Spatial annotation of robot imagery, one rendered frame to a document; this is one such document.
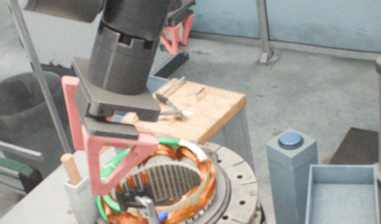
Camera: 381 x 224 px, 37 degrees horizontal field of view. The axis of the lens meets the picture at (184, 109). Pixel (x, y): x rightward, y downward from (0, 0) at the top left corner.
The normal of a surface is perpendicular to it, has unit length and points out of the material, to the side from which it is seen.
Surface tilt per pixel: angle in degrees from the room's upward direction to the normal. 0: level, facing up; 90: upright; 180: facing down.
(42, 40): 90
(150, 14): 95
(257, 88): 0
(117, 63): 77
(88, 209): 90
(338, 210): 0
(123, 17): 71
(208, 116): 0
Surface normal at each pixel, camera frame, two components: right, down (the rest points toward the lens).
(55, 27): -0.53, 0.53
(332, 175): -0.22, 0.56
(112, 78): -0.11, 0.34
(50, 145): 0.57, 0.40
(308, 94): -0.18, -0.83
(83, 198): 0.81, 0.18
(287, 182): -0.78, 0.44
